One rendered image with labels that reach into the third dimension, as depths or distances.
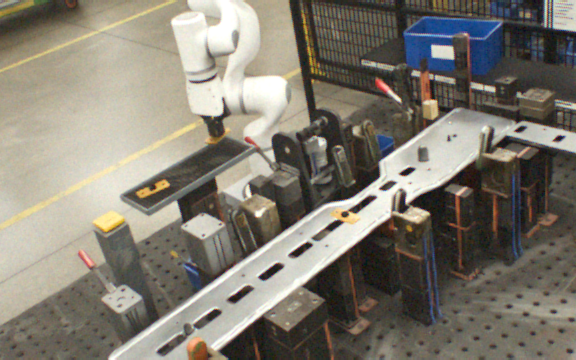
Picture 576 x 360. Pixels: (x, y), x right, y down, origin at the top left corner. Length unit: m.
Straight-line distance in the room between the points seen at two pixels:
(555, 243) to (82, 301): 1.48
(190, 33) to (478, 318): 1.06
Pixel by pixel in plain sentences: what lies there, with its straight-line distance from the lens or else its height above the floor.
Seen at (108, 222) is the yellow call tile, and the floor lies 1.16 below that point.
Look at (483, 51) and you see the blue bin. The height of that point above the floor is 1.11.
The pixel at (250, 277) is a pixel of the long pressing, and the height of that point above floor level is 1.00.
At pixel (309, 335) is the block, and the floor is 0.97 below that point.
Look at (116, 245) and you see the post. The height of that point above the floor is 1.10.
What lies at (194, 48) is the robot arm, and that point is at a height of 1.49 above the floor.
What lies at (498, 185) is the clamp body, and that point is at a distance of 2.02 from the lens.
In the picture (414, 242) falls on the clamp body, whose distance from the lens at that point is 1.80.
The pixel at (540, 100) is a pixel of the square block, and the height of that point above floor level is 1.06.
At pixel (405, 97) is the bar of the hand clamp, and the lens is 2.17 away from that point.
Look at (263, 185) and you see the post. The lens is 1.89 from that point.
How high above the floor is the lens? 2.06
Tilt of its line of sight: 31 degrees down
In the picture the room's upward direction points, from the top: 12 degrees counter-clockwise
